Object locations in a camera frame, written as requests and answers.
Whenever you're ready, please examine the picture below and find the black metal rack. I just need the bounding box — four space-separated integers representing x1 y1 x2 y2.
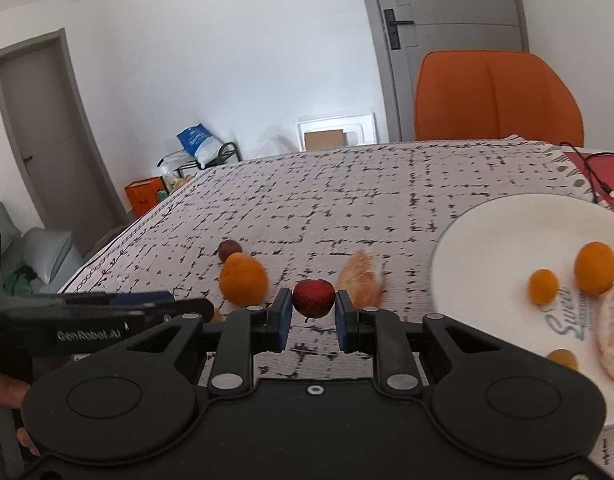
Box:
174 142 243 181

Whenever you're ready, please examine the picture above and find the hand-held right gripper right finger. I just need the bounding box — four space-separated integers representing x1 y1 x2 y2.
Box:
334 290 492 398

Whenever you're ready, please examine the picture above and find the green cloth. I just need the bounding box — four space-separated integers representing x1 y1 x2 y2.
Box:
4 265 40 296

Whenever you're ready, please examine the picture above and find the grey interior door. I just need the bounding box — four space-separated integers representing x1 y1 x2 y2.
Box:
0 29 128 241

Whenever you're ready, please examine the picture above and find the medium orange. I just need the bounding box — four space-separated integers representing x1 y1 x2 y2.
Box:
574 241 614 296

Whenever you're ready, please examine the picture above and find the person's left hand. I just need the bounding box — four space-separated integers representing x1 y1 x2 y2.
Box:
0 366 42 457

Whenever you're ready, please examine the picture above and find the orange paper bag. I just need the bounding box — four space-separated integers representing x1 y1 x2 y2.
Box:
124 177 168 218

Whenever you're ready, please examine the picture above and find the black door handle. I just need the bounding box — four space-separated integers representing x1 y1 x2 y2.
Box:
383 7 414 51

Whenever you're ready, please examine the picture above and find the white plastic bag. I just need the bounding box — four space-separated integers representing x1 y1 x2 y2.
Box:
157 150 198 176

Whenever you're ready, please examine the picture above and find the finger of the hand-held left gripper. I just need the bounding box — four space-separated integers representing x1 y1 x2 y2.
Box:
132 298 214 325
62 290 174 308

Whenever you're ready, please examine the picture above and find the grey sofa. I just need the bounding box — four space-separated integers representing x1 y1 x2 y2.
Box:
0 202 83 296

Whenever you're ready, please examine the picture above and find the blue white bag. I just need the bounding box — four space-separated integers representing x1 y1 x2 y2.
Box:
176 122 222 166

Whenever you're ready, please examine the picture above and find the black cable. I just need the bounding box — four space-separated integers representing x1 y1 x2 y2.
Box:
559 141 614 206

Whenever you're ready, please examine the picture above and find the white black patterned tablecloth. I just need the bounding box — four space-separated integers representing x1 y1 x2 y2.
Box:
57 135 614 480

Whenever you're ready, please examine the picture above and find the orange chair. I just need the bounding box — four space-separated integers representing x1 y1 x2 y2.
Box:
413 50 585 147

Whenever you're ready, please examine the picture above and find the peeled orange segment cluster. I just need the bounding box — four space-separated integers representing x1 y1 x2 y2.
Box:
338 250 387 308

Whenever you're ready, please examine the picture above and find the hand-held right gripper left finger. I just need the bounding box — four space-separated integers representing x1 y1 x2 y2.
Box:
124 287 294 398

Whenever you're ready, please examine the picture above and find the white framed board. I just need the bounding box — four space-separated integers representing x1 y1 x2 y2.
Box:
296 111 377 152

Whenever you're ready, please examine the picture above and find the large orange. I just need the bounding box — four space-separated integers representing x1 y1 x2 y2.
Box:
219 253 269 307

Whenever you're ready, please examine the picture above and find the bright red plum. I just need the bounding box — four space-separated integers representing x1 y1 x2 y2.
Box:
292 280 335 319

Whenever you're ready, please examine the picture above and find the small kumquat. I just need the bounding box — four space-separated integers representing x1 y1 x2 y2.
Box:
528 269 560 306

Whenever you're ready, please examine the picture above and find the yellow object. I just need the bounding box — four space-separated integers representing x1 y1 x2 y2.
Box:
164 172 193 193

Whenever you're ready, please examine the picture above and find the cardboard box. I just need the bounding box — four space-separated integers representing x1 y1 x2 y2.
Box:
304 130 346 151

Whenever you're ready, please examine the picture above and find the white printed plate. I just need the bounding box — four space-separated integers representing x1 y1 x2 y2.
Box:
429 193 614 431

